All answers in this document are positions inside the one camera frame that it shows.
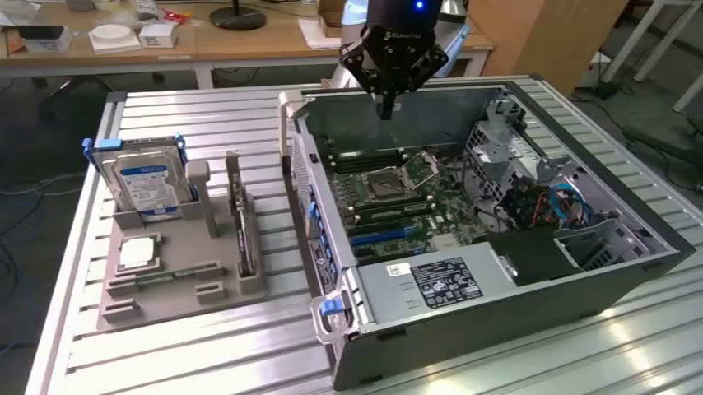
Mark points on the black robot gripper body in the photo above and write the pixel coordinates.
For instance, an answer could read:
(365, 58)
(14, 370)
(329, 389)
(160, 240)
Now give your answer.
(397, 41)

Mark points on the graphics card with metal bracket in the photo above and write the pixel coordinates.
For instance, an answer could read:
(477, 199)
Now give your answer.
(241, 230)

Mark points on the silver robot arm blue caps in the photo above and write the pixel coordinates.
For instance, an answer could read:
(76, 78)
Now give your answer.
(343, 76)

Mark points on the white paper stack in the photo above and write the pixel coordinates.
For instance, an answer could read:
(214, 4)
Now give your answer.
(319, 39)

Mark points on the brown cardboard box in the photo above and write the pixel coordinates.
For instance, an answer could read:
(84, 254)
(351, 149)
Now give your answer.
(331, 12)

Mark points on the wooden cabinet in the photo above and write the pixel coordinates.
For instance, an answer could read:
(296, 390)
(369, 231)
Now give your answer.
(548, 41)

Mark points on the black round lamp base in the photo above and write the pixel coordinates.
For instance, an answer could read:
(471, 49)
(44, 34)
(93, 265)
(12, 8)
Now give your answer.
(236, 18)

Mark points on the metal socket cover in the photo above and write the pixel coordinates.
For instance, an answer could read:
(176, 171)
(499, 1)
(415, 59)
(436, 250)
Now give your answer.
(421, 166)

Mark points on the silver perforated drive cage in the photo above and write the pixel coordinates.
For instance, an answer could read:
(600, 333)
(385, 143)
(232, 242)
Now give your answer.
(493, 156)

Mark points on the wooden desk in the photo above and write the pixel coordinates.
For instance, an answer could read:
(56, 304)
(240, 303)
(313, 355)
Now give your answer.
(218, 41)

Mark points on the CPU socket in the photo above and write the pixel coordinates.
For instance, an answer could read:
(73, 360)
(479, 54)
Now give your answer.
(387, 185)

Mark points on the red packet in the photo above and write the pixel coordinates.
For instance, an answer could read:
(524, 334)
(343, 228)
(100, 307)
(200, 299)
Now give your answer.
(176, 16)

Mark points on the installed RAM stick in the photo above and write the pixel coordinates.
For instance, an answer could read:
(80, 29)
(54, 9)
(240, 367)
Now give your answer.
(392, 209)

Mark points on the small white labelled box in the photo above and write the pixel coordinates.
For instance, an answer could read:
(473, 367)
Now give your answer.
(158, 37)

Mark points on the green motherboard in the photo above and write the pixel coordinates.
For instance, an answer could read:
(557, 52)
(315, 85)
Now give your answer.
(444, 214)

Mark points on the white round container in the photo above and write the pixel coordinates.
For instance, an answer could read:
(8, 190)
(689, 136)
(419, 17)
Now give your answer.
(114, 39)

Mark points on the black floor stand base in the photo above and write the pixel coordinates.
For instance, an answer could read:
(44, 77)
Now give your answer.
(669, 142)

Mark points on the black plastic shroud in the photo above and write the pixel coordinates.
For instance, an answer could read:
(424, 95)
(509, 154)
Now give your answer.
(527, 255)

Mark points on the hard disk in blue caddy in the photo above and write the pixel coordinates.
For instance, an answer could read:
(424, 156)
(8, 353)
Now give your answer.
(137, 185)

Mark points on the grey cup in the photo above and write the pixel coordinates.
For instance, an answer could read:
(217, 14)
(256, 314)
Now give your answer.
(80, 5)

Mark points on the grey power supply unit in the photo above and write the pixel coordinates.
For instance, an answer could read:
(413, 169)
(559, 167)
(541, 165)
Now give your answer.
(439, 280)

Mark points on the grey metal disk bay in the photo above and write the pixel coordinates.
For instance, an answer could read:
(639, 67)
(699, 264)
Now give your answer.
(604, 247)

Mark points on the grey printed parts rack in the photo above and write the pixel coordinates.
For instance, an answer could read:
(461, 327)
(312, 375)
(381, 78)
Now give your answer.
(186, 247)

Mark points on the white box with black top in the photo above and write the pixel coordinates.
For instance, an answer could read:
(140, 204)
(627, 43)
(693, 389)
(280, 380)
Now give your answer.
(46, 41)

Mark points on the silver CPU chip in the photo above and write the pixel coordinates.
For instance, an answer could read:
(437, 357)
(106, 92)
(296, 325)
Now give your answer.
(137, 253)

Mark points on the green RAM stick on rack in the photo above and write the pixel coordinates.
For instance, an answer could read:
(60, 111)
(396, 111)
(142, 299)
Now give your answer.
(164, 276)

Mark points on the black open PC case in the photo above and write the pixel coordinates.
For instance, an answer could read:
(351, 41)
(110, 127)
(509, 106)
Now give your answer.
(493, 329)

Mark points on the white table frame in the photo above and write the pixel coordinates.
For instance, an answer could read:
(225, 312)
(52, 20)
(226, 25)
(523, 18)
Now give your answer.
(644, 68)

